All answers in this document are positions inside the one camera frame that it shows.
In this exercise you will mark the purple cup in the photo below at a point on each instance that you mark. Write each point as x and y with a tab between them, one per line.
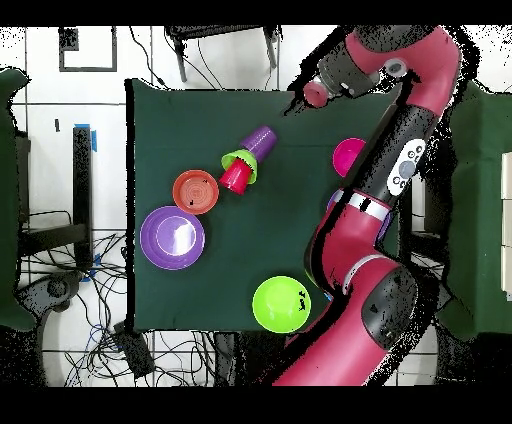
262	140

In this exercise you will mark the small green bowl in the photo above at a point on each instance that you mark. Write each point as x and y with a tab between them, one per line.
232	158

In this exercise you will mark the red cup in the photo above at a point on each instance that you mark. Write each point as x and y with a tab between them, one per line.
236	180

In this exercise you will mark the orange bowl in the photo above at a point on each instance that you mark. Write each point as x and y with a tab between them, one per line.
196	192

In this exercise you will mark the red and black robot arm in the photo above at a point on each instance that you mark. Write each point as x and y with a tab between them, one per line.
360	248

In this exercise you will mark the pink bowl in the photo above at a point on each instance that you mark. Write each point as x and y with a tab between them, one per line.
344	156

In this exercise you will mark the wide purple bowl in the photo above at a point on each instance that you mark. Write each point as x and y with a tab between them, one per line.
152	240
384	228

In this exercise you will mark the dark green tablecloth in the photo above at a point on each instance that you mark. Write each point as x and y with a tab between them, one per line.
240	240

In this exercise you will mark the green cloth covered table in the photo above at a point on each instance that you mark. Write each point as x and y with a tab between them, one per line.
480	200
8	200

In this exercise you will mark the large green bowl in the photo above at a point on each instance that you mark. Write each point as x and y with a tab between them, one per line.
276	308

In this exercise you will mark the blue tape strip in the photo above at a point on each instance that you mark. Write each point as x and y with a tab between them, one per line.
94	140
96	260

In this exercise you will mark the black metal stand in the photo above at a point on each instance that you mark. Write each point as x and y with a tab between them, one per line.
82	180

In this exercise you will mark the black power strip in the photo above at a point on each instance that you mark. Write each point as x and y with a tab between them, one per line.
134	354

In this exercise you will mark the black grey machine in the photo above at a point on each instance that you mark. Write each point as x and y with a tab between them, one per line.
56	288

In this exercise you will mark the black chair frame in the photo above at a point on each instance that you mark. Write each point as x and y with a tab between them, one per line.
216	31

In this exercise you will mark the dark square floor frame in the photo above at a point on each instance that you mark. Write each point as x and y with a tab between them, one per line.
68	40

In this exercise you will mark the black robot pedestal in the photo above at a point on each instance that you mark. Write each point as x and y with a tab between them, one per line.
248	360

